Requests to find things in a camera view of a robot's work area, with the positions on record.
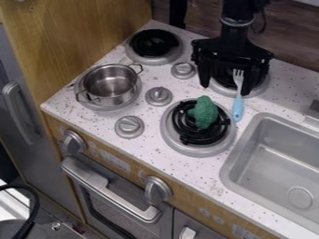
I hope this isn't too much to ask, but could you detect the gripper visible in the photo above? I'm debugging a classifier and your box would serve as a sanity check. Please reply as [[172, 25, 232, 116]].
[[189, 25, 276, 97]]

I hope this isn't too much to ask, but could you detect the green toy broccoli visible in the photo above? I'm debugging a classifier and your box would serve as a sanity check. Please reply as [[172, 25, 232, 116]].
[[186, 94, 221, 131]]

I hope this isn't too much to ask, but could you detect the toy stove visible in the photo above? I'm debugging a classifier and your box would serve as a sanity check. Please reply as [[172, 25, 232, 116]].
[[73, 28, 272, 159]]

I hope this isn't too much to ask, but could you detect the toy sink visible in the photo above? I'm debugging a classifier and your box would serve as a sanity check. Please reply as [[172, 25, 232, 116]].
[[219, 112, 319, 235]]

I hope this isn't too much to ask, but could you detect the silver pot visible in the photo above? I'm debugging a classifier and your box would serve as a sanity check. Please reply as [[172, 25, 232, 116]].
[[73, 63, 145, 108]]

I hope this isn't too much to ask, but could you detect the grey toy fridge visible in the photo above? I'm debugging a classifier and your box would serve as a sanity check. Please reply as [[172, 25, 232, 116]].
[[0, 23, 85, 220]]

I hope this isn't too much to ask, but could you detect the blue handled silver fork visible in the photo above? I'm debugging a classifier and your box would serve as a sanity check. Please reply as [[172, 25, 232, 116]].
[[230, 68, 247, 123]]

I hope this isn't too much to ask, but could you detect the black cable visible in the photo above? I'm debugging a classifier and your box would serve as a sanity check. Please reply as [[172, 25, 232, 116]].
[[0, 184, 42, 239]]

